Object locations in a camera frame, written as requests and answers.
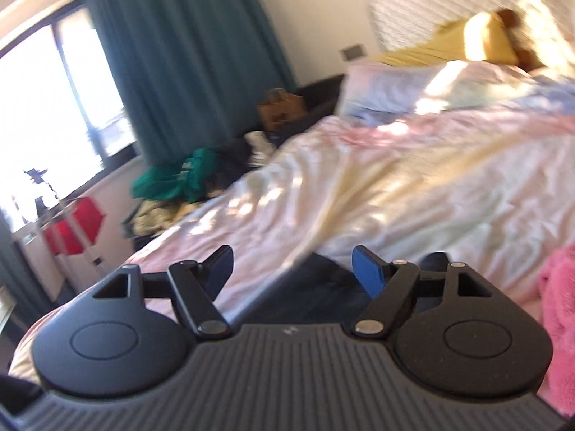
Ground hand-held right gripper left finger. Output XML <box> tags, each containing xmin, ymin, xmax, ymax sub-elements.
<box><xmin>92</xmin><ymin>245</ymin><xmax>234</xmax><ymax>339</ymax></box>

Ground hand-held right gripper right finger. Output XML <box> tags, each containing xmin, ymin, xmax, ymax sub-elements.
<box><xmin>351</xmin><ymin>245</ymin><xmax>492</xmax><ymax>338</ymax></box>

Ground black pants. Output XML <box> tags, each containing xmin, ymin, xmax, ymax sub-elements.
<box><xmin>216</xmin><ymin>252</ymin><xmax>378</xmax><ymax>330</ymax></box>

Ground dark clothes pile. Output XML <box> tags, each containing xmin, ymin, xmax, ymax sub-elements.
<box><xmin>207</xmin><ymin>137</ymin><xmax>261</xmax><ymax>194</ymax></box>

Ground pale yellow garment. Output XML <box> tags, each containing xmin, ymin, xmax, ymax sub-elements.
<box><xmin>130</xmin><ymin>198</ymin><xmax>203</xmax><ymax>234</ymax></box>

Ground green garment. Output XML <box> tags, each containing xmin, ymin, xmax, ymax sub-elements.
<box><xmin>131</xmin><ymin>147</ymin><xmax>219</xmax><ymax>203</ymax></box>

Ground pastel pink yellow duvet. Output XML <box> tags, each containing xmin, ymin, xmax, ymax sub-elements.
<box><xmin>9</xmin><ymin>94</ymin><xmax>575</xmax><ymax>409</ymax></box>

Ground white garment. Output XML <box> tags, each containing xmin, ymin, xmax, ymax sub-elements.
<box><xmin>245</xmin><ymin>131</ymin><xmax>277</xmax><ymax>162</ymax></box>

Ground red cloth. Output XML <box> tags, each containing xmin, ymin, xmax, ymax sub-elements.
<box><xmin>45</xmin><ymin>196</ymin><xmax>105</xmax><ymax>256</ymax></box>

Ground brown paper bag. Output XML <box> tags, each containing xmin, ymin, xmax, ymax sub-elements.
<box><xmin>257</xmin><ymin>89</ymin><xmax>307</xmax><ymax>131</ymax></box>

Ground pastel pillow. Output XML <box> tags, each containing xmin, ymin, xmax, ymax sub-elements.
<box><xmin>337</xmin><ymin>60</ymin><xmax>540</xmax><ymax>115</ymax></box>

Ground pink fluffy blanket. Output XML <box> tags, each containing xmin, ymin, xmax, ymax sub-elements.
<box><xmin>537</xmin><ymin>245</ymin><xmax>575</xmax><ymax>418</ymax></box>

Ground silver tripod stand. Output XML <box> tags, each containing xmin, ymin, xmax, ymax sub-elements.
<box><xmin>24</xmin><ymin>167</ymin><xmax>106</xmax><ymax>279</ymax></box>

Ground teal curtain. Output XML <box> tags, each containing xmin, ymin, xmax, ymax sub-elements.
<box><xmin>81</xmin><ymin>0</ymin><xmax>299</xmax><ymax>171</ymax></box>

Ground window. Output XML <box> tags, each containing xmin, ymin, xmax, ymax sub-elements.
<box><xmin>0</xmin><ymin>2</ymin><xmax>138</xmax><ymax>234</ymax></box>

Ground yellow pillow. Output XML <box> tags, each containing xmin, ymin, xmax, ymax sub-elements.
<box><xmin>373</xmin><ymin>11</ymin><xmax>519</xmax><ymax>66</ymax></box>

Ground brown cushion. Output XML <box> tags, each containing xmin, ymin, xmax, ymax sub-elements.
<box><xmin>496</xmin><ymin>8</ymin><xmax>544</xmax><ymax>73</ymax></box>

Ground white ribbed headboard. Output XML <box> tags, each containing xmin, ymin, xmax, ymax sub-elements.
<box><xmin>368</xmin><ymin>0</ymin><xmax>575</xmax><ymax>73</ymax></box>

